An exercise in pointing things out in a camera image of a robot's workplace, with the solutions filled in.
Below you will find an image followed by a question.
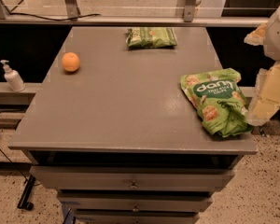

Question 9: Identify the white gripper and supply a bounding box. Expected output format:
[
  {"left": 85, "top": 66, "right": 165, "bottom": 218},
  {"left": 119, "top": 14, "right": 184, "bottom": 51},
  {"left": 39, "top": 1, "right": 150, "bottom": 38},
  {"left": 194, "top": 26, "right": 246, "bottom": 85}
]
[{"left": 244, "top": 7, "right": 280, "bottom": 126}]

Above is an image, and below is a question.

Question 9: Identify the middle grey drawer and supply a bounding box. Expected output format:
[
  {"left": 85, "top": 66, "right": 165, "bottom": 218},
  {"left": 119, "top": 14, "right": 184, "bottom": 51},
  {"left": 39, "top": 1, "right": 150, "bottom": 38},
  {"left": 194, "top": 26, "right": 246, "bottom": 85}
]
[{"left": 57, "top": 192, "right": 212, "bottom": 212}]

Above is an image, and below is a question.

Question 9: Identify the grey drawer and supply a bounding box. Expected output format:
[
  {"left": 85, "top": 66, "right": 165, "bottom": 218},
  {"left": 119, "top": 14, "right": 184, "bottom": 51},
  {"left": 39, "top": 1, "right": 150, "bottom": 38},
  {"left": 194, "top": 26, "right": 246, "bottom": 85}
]
[
  {"left": 75, "top": 210, "right": 199, "bottom": 224},
  {"left": 57, "top": 192, "right": 212, "bottom": 212},
  {"left": 30, "top": 166, "right": 234, "bottom": 192}
]

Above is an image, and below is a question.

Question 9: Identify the orange fruit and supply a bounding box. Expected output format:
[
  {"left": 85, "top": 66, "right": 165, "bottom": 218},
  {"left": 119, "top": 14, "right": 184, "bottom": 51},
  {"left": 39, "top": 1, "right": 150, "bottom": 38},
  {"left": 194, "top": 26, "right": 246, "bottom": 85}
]
[{"left": 62, "top": 52, "right": 80, "bottom": 72}]

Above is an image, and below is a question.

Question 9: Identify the white pump dispenser bottle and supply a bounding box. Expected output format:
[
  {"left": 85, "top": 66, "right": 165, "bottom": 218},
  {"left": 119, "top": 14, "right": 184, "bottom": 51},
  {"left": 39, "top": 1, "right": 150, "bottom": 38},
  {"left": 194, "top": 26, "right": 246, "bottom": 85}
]
[{"left": 0, "top": 60, "right": 25, "bottom": 92}]

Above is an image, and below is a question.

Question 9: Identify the green rice chip bag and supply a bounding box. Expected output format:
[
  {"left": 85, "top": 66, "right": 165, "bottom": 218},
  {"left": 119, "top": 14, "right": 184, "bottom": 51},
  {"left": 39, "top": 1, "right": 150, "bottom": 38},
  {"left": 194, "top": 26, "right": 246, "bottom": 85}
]
[{"left": 180, "top": 68, "right": 253, "bottom": 137}]

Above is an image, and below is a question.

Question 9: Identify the green snack packet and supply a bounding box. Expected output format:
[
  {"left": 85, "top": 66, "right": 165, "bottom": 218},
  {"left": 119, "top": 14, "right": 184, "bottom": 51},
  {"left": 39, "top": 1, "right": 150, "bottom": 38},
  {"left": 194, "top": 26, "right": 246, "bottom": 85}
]
[{"left": 126, "top": 27, "right": 177, "bottom": 49}]

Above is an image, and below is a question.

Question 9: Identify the metal window rail frame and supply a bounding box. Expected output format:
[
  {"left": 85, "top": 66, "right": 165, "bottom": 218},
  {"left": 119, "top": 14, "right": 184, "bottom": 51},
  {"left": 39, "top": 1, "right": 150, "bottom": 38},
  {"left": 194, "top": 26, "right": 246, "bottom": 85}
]
[{"left": 0, "top": 0, "right": 269, "bottom": 27}]

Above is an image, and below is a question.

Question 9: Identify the bottom grey drawer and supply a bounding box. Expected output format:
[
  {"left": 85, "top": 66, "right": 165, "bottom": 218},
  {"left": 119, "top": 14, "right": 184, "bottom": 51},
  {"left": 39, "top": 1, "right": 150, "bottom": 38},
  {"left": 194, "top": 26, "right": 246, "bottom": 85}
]
[{"left": 75, "top": 210, "right": 199, "bottom": 224}]

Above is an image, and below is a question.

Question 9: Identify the grey drawer cabinet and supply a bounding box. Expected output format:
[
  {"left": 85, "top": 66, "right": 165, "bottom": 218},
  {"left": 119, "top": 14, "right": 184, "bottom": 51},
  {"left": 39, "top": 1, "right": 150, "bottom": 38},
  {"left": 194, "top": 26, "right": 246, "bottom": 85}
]
[{"left": 7, "top": 26, "right": 259, "bottom": 224}]

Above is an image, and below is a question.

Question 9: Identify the black cable on rail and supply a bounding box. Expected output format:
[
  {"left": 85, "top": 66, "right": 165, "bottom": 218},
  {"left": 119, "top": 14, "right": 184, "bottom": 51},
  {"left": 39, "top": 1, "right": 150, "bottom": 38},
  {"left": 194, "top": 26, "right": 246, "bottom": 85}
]
[{"left": 8, "top": 12, "right": 102, "bottom": 21}]

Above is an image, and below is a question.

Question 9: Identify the black floor stand foot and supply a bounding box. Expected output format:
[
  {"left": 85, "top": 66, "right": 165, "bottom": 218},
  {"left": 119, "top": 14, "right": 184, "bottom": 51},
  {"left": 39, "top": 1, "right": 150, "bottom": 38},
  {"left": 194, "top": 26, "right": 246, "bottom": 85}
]
[{"left": 17, "top": 175, "right": 35, "bottom": 211}]

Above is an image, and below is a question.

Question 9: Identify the top grey drawer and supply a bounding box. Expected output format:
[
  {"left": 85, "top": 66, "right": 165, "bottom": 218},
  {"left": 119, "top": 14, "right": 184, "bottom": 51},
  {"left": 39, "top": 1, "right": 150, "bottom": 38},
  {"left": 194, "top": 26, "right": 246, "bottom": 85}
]
[{"left": 30, "top": 166, "right": 234, "bottom": 192}]

